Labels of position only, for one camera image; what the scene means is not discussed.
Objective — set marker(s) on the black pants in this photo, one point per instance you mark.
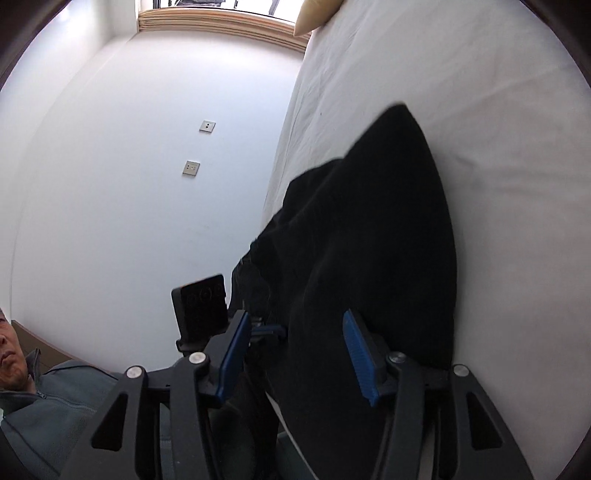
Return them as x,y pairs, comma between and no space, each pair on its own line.
369,230

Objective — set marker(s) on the upper wall socket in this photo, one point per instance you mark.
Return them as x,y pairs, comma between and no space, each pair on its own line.
207,126

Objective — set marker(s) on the person in grey jacket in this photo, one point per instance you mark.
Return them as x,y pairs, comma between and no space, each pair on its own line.
51,415

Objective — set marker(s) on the beige curtain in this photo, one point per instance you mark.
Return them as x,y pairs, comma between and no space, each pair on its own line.
221,30

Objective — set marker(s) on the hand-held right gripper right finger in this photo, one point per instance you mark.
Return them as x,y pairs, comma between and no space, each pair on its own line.
362,360

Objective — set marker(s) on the person's head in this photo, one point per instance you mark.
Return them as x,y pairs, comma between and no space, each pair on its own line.
10,355

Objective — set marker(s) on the white bed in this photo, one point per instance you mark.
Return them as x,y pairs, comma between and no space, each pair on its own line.
485,92

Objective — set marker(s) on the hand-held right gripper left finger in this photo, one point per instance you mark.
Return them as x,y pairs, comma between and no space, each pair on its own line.
233,355

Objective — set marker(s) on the white wall socket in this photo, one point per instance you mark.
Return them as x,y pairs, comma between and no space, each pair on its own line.
190,168

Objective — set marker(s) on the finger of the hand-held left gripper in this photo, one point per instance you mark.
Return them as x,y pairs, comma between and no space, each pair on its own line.
270,330

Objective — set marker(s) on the yellow pillow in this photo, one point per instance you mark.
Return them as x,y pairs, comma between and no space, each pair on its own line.
316,16

